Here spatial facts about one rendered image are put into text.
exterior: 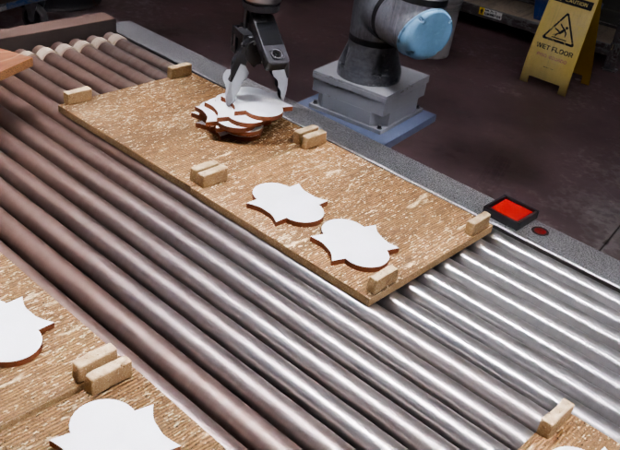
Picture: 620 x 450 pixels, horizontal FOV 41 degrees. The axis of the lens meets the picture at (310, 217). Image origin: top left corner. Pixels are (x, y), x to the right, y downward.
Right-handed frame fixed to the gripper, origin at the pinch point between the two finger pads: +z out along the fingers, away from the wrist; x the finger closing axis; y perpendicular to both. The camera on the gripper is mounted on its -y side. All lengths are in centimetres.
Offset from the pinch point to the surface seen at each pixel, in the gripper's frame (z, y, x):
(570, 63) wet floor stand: 80, 187, -278
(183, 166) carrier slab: 5.9, -11.7, 19.0
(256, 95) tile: -0.5, 2.6, -1.1
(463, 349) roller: 8, -70, -4
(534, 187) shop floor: 99, 98, -186
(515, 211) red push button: 7, -41, -35
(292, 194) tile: 4.8, -27.6, 4.5
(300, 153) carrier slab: 5.9, -11.8, -4.8
